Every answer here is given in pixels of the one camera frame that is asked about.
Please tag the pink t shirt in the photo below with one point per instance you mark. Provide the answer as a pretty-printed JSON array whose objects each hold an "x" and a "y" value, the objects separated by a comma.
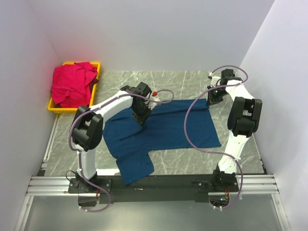
[{"x": 72, "y": 83}]

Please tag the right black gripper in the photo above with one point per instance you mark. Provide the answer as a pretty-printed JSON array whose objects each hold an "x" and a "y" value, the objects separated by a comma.
[{"x": 211, "y": 100}]

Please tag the black base beam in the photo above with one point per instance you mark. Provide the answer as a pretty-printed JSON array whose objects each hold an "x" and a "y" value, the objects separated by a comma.
[{"x": 158, "y": 188}]

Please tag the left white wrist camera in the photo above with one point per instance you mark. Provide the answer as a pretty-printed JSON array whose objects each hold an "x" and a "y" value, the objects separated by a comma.
[{"x": 156, "y": 96}]

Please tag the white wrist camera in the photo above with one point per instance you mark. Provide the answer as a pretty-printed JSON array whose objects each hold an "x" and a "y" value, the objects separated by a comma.
[
  {"x": 214, "y": 80},
  {"x": 156, "y": 96}
]

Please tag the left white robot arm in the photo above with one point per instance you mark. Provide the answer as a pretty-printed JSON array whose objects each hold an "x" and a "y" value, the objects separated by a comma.
[{"x": 86, "y": 131}]

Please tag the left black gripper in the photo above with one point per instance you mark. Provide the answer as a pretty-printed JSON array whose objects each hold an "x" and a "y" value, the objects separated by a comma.
[{"x": 142, "y": 119}]

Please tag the blue t shirt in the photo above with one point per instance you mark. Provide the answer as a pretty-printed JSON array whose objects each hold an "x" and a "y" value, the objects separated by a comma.
[{"x": 164, "y": 129}]

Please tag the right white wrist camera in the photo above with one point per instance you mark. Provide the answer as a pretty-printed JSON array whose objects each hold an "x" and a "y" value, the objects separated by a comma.
[{"x": 214, "y": 80}]

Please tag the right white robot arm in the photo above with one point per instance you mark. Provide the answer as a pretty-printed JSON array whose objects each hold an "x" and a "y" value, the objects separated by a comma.
[{"x": 242, "y": 122}]

